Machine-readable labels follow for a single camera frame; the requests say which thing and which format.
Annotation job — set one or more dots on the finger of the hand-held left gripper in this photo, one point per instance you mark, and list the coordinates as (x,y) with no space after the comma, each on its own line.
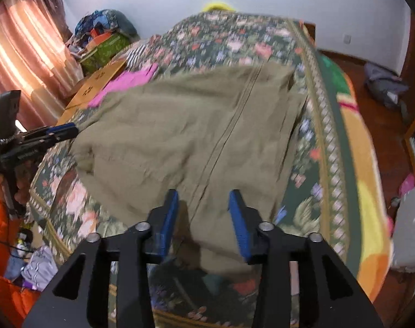
(64,130)

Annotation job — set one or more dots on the pink cloth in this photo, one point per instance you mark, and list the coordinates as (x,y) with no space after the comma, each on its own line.
(125,82)

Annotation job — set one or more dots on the green cardboard box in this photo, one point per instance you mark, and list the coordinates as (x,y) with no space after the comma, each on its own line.
(108,49)

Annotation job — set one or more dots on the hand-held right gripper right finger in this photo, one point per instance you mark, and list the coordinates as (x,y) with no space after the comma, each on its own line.
(237,218)

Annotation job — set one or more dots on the khaki pants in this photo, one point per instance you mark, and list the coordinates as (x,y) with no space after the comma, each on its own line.
(176,126)

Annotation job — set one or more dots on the striped patchwork cloth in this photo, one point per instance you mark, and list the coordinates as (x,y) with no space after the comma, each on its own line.
(136,54)

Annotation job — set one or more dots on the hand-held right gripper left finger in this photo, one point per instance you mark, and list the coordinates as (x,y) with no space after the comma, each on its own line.
(169,218)

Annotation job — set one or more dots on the person's left hand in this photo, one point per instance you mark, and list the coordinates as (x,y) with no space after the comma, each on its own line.
(21,191)

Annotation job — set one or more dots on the small pink item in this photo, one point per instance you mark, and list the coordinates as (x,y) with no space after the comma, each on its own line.
(407,184)

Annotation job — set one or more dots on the yellow hoop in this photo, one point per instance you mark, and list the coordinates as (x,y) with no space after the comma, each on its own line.
(219,6)

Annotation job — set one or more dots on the pink curtain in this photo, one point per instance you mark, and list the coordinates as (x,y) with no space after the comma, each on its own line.
(23,47)

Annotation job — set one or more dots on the grey purple garment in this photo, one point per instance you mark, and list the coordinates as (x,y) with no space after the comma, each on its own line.
(40,268)

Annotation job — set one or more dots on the colourful fleece blanket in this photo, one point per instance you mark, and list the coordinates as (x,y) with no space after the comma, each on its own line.
(361,164)

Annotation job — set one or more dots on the pile of clothes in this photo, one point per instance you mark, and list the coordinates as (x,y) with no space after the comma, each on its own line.
(101,20)

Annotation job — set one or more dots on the floral blanket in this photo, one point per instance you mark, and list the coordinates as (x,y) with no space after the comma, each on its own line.
(228,37)

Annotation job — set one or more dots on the grey cushion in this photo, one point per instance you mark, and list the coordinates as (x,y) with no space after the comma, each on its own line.
(412,225)

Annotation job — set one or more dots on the wooden lap table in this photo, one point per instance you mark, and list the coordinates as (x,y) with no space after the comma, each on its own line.
(91,90)

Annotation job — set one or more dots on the grey cloth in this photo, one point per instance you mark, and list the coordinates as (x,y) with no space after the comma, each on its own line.
(385,85)

